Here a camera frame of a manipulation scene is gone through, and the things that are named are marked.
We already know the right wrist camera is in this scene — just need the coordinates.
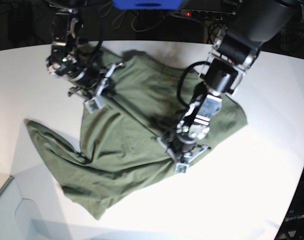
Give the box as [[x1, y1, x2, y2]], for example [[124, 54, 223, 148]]
[[84, 97, 105, 114]]

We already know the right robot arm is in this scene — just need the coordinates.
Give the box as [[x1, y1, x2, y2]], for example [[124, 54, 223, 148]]
[[46, 0, 124, 100]]

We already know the green t-shirt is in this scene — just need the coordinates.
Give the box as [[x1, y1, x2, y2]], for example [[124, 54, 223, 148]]
[[24, 47, 249, 221]]

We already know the black power strip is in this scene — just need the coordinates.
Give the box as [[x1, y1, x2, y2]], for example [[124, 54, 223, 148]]
[[179, 9, 235, 21]]

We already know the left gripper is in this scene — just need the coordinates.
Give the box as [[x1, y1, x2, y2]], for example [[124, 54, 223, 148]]
[[157, 136, 211, 165]]

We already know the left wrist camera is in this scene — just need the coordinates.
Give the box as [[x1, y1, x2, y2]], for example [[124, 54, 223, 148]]
[[175, 162, 189, 174]]

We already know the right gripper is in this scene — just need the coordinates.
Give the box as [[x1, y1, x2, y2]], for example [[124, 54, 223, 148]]
[[67, 62, 125, 101]]

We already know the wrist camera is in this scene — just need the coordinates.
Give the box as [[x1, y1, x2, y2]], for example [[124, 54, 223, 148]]
[[84, 97, 105, 114], [175, 162, 189, 174]]

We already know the blue box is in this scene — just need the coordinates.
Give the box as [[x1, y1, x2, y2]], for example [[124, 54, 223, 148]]
[[112, 0, 184, 10]]

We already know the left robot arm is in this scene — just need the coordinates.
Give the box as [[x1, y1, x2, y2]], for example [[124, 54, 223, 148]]
[[159, 0, 304, 173]]

